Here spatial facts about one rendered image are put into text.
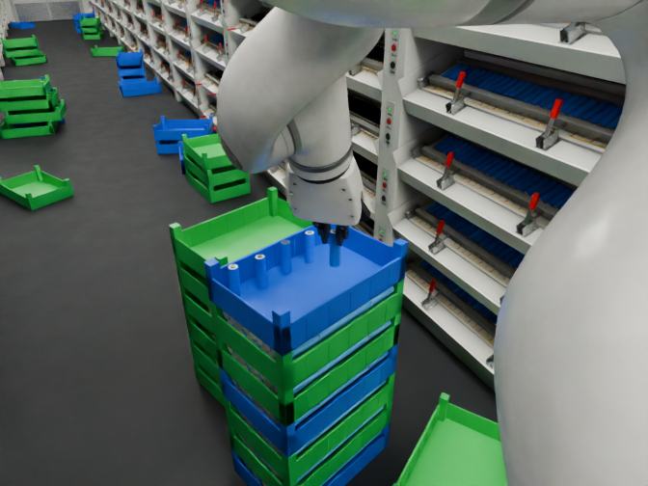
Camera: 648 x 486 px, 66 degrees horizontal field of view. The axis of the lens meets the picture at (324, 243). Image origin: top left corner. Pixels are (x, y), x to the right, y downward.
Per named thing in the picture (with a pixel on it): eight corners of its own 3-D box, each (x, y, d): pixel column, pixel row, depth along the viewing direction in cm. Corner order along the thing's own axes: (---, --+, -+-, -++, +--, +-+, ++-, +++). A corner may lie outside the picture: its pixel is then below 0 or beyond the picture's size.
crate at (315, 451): (290, 486, 92) (288, 458, 88) (227, 421, 104) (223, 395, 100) (392, 397, 110) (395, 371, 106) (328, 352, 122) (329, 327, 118)
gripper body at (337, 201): (274, 172, 64) (289, 225, 73) (352, 180, 61) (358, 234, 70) (290, 131, 68) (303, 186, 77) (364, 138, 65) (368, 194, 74)
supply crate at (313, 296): (283, 358, 76) (281, 316, 72) (208, 299, 88) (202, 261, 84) (405, 278, 94) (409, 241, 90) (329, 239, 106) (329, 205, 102)
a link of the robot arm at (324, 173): (273, 163, 62) (278, 179, 64) (343, 171, 59) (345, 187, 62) (292, 117, 66) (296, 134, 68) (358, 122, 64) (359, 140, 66)
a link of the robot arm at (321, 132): (304, 181, 59) (364, 144, 62) (283, 90, 48) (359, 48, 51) (266, 145, 64) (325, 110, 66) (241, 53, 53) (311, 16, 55)
